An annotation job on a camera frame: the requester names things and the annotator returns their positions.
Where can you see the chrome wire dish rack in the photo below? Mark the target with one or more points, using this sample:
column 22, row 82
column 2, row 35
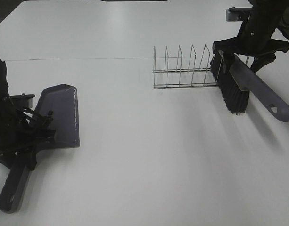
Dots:
column 191, row 70

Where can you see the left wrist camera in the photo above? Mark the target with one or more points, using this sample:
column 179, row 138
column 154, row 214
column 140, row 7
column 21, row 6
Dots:
column 23, row 100

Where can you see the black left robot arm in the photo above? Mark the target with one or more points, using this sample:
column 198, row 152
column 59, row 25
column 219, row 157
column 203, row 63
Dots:
column 6, row 105

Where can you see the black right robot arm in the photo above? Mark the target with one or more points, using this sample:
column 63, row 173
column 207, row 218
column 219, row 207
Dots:
column 254, row 38

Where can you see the purple dustpan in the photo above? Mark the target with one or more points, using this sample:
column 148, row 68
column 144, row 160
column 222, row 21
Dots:
column 53, row 124

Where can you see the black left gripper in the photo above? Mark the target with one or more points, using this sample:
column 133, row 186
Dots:
column 22, row 133

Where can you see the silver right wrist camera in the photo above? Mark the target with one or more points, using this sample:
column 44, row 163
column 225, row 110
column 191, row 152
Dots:
column 235, row 14

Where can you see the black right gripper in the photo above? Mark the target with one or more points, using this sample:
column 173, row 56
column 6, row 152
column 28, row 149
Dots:
column 262, row 56

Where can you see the purple hand brush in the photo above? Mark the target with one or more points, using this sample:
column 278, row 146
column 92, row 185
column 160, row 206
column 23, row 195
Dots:
column 239, row 82

